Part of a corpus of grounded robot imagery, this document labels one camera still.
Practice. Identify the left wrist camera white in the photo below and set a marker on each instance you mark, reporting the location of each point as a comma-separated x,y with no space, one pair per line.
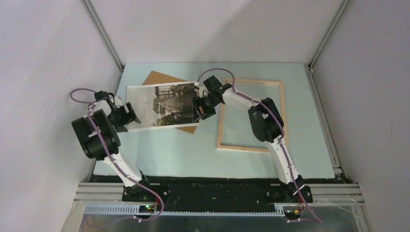
117,102

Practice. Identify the brown backing board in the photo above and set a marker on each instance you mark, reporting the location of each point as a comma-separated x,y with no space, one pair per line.
155,77

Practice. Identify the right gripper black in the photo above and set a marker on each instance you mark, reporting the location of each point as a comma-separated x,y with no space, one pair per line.
197,102

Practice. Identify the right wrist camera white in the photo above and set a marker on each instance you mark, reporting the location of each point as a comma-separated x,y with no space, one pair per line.
201,90

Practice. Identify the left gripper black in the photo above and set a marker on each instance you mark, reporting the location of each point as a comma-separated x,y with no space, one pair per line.
128,117

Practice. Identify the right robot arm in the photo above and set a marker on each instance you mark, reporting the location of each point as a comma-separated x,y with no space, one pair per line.
266,124

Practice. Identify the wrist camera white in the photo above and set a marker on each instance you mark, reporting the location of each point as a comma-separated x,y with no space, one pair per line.
117,102
201,90

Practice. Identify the black and white photo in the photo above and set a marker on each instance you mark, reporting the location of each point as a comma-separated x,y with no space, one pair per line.
162,106

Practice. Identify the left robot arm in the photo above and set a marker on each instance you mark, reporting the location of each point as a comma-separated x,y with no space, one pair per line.
97,132

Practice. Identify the white wooden picture frame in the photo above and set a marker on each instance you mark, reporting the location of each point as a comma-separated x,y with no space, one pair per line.
282,112

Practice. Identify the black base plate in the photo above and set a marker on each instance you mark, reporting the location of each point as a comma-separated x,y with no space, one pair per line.
217,195

